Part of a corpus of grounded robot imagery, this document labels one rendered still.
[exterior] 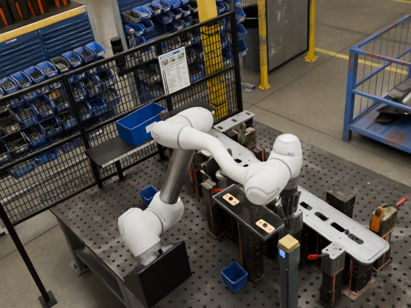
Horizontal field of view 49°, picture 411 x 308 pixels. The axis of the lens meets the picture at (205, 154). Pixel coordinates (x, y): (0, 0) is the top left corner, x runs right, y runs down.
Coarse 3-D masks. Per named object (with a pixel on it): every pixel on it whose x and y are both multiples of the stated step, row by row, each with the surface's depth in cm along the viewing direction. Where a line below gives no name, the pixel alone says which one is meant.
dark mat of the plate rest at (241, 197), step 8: (224, 192) 219; (232, 192) 218; (240, 192) 217; (224, 200) 214; (240, 200) 213; (248, 200) 212; (232, 208) 209; (240, 208) 208; (248, 208) 208; (256, 208) 207; (264, 208) 206; (240, 216) 204; (248, 216) 204; (256, 216) 203; (264, 216) 202; (272, 216) 202; (248, 224) 200; (272, 224) 198; (280, 224) 197; (264, 232) 195
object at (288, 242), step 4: (284, 236) 191; (288, 236) 191; (280, 240) 190; (284, 240) 190; (288, 240) 189; (292, 240) 189; (296, 240) 189; (284, 244) 188; (288, 244) 187; (292, 244) 187; (296, 244) 188; (288, 248) 186
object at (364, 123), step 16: (384, 32) 405; (352, 48) 380; (352, 64) 387; (384, 64) 433; (400, 64) 354; (352, 80) 395; (400, 80) 468; (352, 96) 406; (368, 96) 391; (384, 96) 456; (400, 96) 413; (352, 112) 418; (368, 112) 441; (384, 112) 419; (400, 112) 401; (352, 128) 421; (368, 128) 420; (384, 128) 415; (400, 128) 414; (400, 144) 390
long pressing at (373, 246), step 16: (224, 144) 280; (256, 160) 263; (304, 192) 236; (304, 208) 226; (320, 208) 225; (304, 224) 219; (320, 224) 216; (352, 224) 214; (336, 240) 207; (352, 240) 206; (368, 240) 205; (384, 240) 204; (352, 256) 198; (368, 256) 198
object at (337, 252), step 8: (328, 248) 196; (336, 248) 196; (344, 248) 195; (336, 256) 192; (344, 256) 197; (328, 264) 195; (336, 264) 195; (328, 272) 198; (336, 272) 199; (328, 280) 203; (336, 280) 204; (320, 288) 211; (328, 288) 206; (336, 288) 207; (320, 296) 214; (328, 296) 208; (336, 296) 211; (320, 304) 215; (328, 304) 211; (336, 304) 214
